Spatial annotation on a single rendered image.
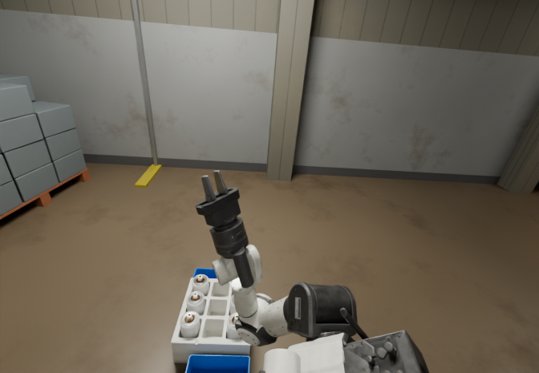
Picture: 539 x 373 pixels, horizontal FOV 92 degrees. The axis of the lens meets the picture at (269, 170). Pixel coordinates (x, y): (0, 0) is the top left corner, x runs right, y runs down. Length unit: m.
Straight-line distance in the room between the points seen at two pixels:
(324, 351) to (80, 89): 3.43
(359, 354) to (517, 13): 3.79
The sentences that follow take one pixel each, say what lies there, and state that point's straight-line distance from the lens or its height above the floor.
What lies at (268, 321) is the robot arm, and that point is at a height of 0.81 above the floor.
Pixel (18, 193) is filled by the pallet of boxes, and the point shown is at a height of 0.21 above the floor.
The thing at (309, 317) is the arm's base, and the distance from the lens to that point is 0.67.
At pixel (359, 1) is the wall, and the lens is 3.20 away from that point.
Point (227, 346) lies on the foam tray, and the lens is 1.56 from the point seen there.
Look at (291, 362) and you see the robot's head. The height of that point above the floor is 1.05.
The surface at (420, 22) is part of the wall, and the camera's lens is 3.45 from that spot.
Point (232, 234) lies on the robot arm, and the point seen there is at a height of 1.10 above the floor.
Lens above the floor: 1.53
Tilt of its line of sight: 27 degrees down
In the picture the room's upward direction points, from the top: 5 degrees clockwise
